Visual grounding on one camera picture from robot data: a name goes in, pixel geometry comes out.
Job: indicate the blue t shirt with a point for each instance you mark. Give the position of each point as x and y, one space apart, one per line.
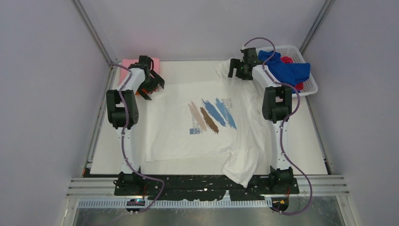
275 66

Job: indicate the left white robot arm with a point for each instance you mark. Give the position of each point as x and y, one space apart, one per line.
122 113

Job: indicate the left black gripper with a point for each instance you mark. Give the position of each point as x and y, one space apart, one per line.
156 81

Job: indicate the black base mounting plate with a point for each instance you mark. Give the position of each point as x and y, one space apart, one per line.
198 187

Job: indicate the white slotted cable duct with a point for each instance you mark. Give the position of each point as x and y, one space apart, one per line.
140 203

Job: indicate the white printed t shirt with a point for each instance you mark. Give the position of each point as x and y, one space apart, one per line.
201 113

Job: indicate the folded pink t shirt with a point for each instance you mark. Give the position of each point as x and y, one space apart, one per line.
127 62

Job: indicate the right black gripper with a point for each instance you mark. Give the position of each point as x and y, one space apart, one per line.
235 63

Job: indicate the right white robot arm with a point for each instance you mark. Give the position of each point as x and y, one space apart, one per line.
277 106

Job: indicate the red t shirt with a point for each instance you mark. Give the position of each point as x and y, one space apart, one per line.
288 60

